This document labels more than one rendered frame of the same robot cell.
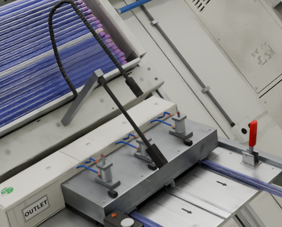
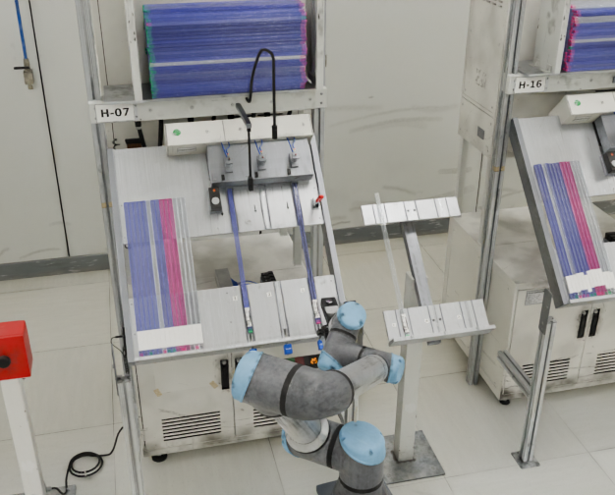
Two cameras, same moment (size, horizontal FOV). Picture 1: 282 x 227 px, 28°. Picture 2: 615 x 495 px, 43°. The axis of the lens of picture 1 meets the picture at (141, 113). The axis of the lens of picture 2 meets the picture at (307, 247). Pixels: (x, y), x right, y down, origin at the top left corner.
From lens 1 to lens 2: 1.74 m
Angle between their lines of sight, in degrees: 41
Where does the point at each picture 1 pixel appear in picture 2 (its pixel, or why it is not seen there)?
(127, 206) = (228, 185)
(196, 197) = (267, 203)
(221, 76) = not seen: outside the picture
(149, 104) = (300, 121)
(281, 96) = (470, 114)
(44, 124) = (223, 100)
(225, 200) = (277, 218)
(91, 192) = (215, 166)
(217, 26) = (475, 22)
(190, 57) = not seen: outside the picture
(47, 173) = (203, 136)
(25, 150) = (202, 111)
